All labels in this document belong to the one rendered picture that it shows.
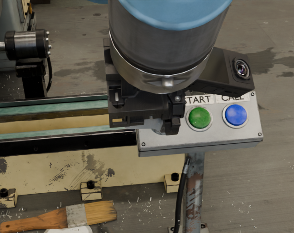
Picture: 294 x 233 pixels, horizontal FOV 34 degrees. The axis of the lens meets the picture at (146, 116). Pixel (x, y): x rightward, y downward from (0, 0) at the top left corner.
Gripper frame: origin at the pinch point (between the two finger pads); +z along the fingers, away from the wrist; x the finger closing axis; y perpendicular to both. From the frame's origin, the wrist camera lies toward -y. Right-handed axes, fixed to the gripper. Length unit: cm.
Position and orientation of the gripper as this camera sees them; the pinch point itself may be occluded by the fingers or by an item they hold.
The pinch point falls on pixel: (163, 117)
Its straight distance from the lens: 63.9
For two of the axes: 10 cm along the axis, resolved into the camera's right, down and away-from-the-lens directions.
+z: -0.5, 3.2, 9.5
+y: -9.9, 0.8, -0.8
